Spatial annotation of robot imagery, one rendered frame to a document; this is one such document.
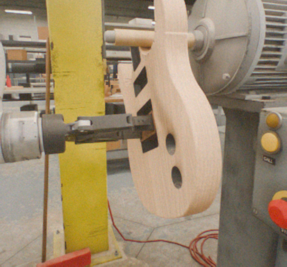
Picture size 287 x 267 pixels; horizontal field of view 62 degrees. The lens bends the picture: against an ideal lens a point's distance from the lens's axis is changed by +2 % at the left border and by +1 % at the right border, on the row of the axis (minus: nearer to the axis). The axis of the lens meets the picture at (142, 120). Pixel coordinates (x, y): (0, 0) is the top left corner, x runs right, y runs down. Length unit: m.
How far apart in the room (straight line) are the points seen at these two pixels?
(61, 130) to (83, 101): 0.96
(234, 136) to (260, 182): 0.31
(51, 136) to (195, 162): 0.25
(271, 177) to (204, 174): 0.13
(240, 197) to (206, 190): 0.42
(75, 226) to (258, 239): 1.14
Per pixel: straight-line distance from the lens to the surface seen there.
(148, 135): 0.50
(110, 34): 0.51
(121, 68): 0.70
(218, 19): 0.57
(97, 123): 0.42
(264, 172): 0.46
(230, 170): 0.80
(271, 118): 0.43
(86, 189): 1.55
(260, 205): 0.49
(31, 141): 0.44
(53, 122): 0.45
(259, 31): 0.54
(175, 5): 0.46
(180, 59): 0.43
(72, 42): 1.39
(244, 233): 0.83
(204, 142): 0.36
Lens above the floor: 1.18
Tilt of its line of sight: 12 degrees down
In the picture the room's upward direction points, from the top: straight up
